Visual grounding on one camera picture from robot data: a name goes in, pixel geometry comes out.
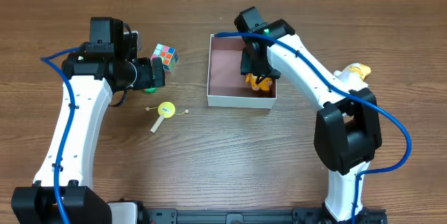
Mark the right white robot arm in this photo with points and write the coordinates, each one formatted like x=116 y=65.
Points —
x=347 y=133

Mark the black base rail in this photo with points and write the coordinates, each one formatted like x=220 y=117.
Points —
x=244 y=216

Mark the green plastic spinning top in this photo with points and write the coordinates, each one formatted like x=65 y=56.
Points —
x=150 y=90

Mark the white duck plush toy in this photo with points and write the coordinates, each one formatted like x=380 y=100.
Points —
x=354 y=75

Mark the yellow wooden rattle drum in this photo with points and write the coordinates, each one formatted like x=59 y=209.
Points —
x=165 y=110

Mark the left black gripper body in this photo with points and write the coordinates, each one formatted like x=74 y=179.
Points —
x=156 y=72

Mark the orange dinosaur figure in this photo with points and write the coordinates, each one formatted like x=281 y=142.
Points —
x=259 y=83

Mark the white cardboard box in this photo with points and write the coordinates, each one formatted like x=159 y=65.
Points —
x=226 y=86

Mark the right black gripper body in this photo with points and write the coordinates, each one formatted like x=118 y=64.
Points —
x=258 y=69

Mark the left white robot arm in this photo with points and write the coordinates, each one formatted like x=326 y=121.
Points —
x=62 y=190

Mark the multicoloured puzzle cube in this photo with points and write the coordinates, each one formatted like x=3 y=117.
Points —
x=168 y=55

